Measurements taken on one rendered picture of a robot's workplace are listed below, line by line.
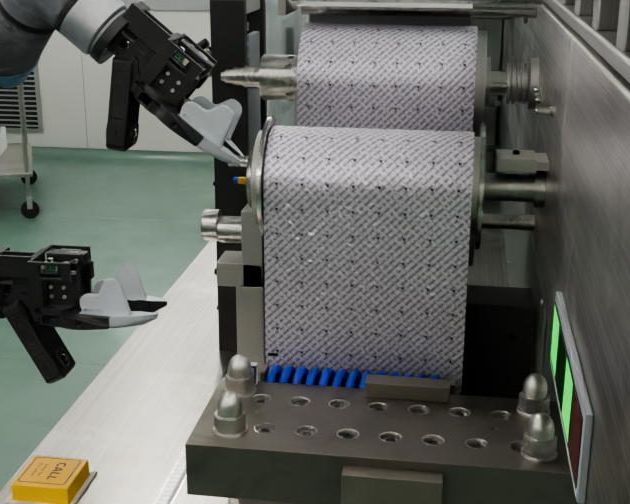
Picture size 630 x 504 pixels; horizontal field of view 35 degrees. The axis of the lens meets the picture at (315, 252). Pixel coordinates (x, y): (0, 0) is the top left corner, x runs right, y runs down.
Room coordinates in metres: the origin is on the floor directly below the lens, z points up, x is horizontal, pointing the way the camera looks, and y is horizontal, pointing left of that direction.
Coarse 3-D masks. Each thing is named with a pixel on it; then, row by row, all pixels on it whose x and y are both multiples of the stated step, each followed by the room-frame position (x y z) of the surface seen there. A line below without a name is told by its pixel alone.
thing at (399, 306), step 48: (288, 240) 1.11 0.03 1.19; (336, 240) 1.10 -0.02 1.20; (384, 240) 1.09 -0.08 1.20; (288, 288) 1.11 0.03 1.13; (336, 288) 1.10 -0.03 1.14; (384, 288) 1.09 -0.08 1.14; (432, 288) 1.08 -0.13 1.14; (288, 336) 1.11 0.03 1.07; (336, 336) 1.10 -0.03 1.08; (384, 336) 1.09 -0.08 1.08; (432, 336) 1.08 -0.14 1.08
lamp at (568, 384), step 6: (570, 378) 0.70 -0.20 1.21; (564, 384) 0.74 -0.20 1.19; (570, 384) 0.70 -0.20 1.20; (564, 390) 0.73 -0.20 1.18; (570, 390) 0.70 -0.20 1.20; (564, 396) 0.73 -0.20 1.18; (570, 396) 0.69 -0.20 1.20; (564, 402) 0.73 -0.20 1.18; (570, 402) 0.69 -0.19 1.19; (564, 408) 0.72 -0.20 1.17; (570, 408) 0.69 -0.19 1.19; (564, 414) 0.72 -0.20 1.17; (564, 420) 0.72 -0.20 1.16; (564, 426) 0.71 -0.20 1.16
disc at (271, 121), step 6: (270, 120) 1.16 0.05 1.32; (276, 120) 1.20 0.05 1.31; (264, 126) 1.15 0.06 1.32; (270, 126) 1.16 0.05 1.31; (264, 132) 1.14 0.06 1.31; (264, 138) 1.13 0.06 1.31; (264, 144) 1.13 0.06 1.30; (264, 150) 1.13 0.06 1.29; (258, 156) 1.11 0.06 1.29; (264, 156) 1.13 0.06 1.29; (258, 162) 1.11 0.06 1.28; (258, 168) 1.11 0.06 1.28; (258, 174) 1.10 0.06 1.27; (258, 180) 1.10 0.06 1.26; (258, 186) 1.10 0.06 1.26; (258, 192) 1.10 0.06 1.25; (258, 198) 1.10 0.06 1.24; (258, 204) 1.10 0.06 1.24; (258, 210) 1.10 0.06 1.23; (258, 216) 1.11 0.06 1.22
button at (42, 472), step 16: (32, 464) 1.06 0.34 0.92; (48, 464) 1.06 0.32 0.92; (64, 464) 1.06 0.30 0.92; (80, 464) 1.06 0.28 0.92; (16, 480) 1.03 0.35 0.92; (32, 480) 1.03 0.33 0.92; (48, 480) 1.03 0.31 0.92; (64, 480) 1.03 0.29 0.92; (80, 480) 1.05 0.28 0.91; (16, 496) 1.02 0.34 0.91; (32, 496) 1.02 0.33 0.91; (48, 496) 1.01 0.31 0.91; (64, 496) 1.01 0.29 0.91
